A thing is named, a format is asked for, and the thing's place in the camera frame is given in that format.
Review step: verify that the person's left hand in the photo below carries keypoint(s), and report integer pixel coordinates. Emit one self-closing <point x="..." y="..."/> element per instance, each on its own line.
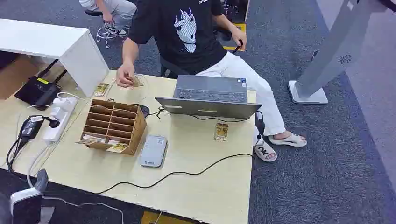
<point x="239" y="35"/>

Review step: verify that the person's right hand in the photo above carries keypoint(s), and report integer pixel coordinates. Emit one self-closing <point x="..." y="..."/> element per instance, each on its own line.
<point x="125" y="74"/>

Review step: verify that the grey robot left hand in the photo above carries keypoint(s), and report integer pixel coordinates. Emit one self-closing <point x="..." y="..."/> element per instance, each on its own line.
<point x="41" y="180"/>

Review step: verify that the black mouse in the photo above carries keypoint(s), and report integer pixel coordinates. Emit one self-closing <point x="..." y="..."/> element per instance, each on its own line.
<point x="144" y="109"/>

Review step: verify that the office chair star base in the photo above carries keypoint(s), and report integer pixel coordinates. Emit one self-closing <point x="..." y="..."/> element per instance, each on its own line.
<point x="106" y="33"/>

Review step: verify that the black chair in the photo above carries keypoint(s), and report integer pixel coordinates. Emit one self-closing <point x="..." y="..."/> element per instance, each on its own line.
<point x="171" y="69"/>

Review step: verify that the wooden card box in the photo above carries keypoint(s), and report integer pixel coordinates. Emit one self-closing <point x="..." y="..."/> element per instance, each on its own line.
<point x="114" y="123"/>

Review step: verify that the black power adapter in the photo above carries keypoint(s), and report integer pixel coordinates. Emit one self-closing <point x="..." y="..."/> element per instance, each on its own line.
<point x="30" y="127"/>

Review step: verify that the person in black shirt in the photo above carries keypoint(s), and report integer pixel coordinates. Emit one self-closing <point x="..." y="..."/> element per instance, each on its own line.
<point x="185" y="58"/>

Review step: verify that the white side table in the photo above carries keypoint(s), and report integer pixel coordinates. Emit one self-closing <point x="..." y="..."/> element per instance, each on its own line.
<point x="71" y="46"/>

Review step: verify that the white power strip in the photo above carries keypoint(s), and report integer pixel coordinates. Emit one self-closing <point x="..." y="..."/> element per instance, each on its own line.
<point x="60" y="119"/>

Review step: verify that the person in grey trousers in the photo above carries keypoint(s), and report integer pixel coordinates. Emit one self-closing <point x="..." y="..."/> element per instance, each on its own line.
<point x="120" y="9"/>

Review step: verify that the grey laptop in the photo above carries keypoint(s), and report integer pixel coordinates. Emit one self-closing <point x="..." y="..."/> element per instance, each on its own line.
<point x="210" y="99"/>

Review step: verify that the grey flat portable drive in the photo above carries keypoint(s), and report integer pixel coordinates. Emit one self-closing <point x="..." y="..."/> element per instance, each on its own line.
<point x="153" y="151"/>

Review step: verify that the black router with antennas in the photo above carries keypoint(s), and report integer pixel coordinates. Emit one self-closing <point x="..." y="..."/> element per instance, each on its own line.
<point x="37" y="91"/>

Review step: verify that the grey floor stand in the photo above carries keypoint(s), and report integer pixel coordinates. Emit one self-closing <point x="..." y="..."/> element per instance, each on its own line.
<point x="334" y="52"/>

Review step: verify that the white sandal with black print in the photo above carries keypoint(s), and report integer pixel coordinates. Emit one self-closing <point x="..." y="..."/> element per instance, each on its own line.
<point x="265" y="152"/>

